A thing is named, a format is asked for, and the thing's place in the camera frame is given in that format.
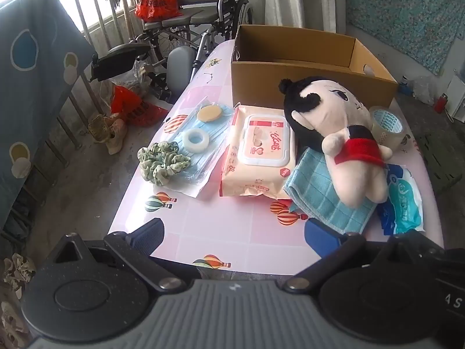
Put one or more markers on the beige patterned shoe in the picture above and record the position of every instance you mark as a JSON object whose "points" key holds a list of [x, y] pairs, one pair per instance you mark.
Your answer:
{"points": [[12, 323], [20, 271]]}

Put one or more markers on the small white tape roll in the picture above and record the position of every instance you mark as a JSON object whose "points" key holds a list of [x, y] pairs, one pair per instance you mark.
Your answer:
{"points": [[186, 140]]}

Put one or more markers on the black cushioned pad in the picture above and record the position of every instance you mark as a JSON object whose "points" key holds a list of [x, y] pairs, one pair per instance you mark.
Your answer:
{"points": [[120, 58]]}

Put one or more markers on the clear plastic bag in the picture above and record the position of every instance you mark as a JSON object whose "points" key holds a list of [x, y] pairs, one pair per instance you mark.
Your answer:
{"points": [[424, 90]]}

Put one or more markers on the brown cardboard box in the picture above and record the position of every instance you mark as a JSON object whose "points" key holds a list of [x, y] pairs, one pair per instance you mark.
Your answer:
{"points": [[261, 80]]}

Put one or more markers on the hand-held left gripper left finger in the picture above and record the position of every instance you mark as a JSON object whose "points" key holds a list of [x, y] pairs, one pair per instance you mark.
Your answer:
{"points": [[147, 234]]}

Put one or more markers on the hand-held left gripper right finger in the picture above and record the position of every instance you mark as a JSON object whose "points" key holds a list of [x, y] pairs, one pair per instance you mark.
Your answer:
{"points": [[319, 234]]}

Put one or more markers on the dark green plastic stool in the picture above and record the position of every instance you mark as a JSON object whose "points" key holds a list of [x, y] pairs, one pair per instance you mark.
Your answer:
{"points": [[439, 160]]}

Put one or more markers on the teal floral wall cloth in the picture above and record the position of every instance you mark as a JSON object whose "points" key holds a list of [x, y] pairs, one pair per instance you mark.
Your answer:
{"points": [[407, 7]]}

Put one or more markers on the pink wet wipes pack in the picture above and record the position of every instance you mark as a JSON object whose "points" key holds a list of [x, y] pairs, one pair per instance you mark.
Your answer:
{"points": [[261, 145]]}

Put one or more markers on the pack of blue face masks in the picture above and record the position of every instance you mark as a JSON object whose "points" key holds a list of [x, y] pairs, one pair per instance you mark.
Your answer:
{"points": [[214, 132]]}

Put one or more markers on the round beige powder puff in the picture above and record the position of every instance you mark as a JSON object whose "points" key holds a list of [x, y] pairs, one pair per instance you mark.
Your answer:
{"points": [[209, 113]]}

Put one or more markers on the white water dispenser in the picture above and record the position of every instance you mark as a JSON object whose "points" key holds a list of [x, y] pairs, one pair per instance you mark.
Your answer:
{"points": [[456, 98]]}

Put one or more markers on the grey wheelchair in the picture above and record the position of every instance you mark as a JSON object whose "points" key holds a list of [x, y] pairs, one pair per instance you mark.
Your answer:
{"points": [[196, 16]]}

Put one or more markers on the blue blanket with circles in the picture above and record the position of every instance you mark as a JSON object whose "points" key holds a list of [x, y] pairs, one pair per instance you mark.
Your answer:
{"points": [[32, 91]]}

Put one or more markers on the tan shoe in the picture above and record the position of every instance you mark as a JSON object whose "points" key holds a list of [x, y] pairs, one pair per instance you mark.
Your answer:
{"points": [[98, 129]]}

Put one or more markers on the black-haired plush doll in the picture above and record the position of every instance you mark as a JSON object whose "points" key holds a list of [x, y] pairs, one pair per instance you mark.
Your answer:
{"points": [[327, 105]]}

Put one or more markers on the small blue container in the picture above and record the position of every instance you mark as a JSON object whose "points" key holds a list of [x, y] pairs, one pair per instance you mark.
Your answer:
{"points": [[405, 86]]}

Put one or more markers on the green fabric scrunchie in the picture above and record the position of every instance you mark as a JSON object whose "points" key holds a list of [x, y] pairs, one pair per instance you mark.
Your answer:
{"points": [[160, 163]]}

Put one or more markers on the blue and white tissue pack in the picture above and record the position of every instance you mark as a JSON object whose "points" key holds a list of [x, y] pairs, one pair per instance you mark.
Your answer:
{"points": [[407, 203]]}

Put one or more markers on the red bottle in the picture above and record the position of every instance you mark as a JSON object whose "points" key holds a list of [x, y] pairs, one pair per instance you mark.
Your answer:
{"points": [[441, 103]]}

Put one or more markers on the light blue checked towel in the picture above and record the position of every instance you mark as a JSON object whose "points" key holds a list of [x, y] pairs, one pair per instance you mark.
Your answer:
{"points": [[319, 196]]}

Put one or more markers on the clear packing tape roll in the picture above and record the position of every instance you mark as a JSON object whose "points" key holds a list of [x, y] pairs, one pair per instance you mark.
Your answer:
{"points": [[388, 132]]}

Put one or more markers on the white and pink shoe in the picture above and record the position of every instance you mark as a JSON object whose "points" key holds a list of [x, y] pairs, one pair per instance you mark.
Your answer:
{"points": [[117, 138]]}

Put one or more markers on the metal window railing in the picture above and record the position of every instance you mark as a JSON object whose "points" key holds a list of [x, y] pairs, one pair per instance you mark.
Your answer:
{"points": [[125, 14]]}

